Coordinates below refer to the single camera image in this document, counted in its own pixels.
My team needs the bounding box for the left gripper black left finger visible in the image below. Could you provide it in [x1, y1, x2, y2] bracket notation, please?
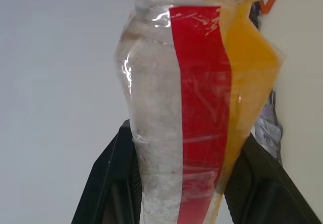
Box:
[70, 119, 144, 224]

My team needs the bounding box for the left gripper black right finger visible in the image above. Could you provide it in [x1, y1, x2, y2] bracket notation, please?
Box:
[222, 133, 323, 224]

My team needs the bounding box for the folded silver purple umbrella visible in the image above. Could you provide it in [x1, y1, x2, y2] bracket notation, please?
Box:
[253, 90, 284, 164]

